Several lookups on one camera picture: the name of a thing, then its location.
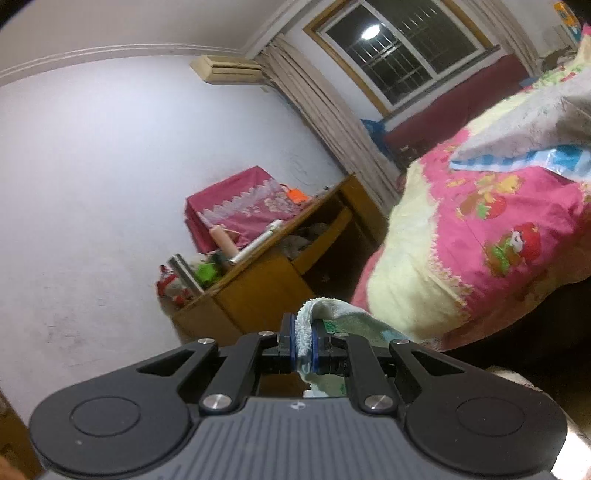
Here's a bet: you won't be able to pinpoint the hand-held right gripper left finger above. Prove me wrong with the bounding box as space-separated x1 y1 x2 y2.
136 314 298 414

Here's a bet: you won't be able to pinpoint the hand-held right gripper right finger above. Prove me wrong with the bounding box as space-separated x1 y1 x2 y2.
310 318 467 415

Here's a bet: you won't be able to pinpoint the white green towel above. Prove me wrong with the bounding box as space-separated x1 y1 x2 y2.
295 298 409 398

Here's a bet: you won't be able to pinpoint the wooden nightstand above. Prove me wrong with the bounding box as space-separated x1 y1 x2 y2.
172 173 389 347

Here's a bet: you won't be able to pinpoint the grey clothes in drawer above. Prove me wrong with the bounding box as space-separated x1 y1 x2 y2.
279 223 331 259

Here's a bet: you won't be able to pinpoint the white tube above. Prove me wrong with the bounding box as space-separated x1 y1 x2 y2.
228 219 284 267

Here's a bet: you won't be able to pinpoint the green toy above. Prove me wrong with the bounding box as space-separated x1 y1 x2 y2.
194 261 222 284

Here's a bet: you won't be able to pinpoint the beige bottle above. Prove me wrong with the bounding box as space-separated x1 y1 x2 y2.
210 226 238 259

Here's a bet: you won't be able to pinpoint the steel thermos flask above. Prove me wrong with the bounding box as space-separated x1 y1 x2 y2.
168 254 205 296

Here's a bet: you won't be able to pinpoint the red white santa figure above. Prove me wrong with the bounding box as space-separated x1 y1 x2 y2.
157 265 195 308

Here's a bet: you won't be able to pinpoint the pink cloth covered box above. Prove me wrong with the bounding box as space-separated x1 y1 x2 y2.
185 166 301 254

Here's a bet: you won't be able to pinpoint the blue bag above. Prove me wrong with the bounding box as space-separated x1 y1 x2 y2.
360 119 393 160

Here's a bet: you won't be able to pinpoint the beige curtain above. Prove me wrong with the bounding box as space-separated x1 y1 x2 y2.
501 0 561 77
256 37 402 213

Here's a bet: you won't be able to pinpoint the pink yellow printed quilt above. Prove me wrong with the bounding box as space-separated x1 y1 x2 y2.
351 46 591 352

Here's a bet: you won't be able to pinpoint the dark red headboard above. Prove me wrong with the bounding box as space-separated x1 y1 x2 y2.
383 54 532 167

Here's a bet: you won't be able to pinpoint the beige air conditioner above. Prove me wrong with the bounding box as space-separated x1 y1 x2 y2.
190 54 265 85

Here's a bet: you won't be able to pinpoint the window with metal bars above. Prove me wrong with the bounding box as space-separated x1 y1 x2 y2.
302 0 502 116

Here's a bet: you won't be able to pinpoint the blue white checked cloth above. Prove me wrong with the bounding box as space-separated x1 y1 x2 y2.
450 144 591 181

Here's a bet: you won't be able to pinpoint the grey blanket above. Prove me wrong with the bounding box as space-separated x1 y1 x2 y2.
455 69 591 160

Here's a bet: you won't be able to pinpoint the dark bed frame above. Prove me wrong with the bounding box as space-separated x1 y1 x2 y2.
462 272 591 416

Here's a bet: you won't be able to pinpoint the colourful wall decoration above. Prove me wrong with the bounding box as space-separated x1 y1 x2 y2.
554 2 580 42

